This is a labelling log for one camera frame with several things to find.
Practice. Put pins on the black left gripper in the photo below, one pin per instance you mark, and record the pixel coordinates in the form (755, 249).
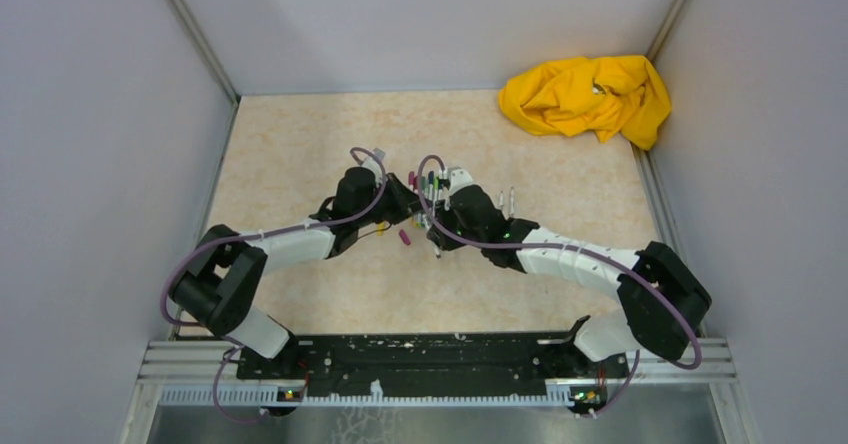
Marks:
(406, 202)

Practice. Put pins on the yellow cloth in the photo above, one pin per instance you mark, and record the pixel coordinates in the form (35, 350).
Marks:
(606, 96)

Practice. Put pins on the purple pen cap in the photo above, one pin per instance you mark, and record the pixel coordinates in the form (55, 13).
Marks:
(404, 237)

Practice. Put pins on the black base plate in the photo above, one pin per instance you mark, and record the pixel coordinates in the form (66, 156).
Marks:
(430, 365)

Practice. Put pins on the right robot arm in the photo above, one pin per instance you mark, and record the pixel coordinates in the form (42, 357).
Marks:
(661, 302)

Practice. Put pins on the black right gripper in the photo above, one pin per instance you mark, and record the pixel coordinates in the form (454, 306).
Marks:
(443, 239)

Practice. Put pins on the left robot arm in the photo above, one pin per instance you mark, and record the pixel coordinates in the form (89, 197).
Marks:
(216, 285)

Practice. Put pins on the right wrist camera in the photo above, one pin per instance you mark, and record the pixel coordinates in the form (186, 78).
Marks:
(456, 179)

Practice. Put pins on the aluminium frame rail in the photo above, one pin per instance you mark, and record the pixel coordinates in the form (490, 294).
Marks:
(202, 371)

